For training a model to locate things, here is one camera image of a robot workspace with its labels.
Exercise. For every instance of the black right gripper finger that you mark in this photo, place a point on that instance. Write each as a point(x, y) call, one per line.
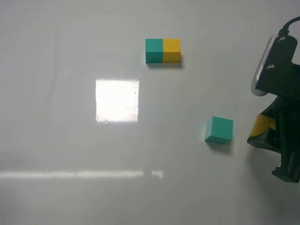
point(289, 169)

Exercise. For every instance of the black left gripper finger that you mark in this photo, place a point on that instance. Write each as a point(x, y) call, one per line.
point(270, 139)

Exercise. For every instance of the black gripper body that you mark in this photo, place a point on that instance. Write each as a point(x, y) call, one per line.
point(287, 114)

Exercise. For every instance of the green template block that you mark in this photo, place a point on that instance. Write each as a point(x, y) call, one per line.
point(153, 50)

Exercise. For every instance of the yellow template block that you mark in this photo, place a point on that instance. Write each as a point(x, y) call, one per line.
point(171, 50)

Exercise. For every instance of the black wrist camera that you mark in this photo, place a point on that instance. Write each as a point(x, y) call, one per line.
point(276, 73)

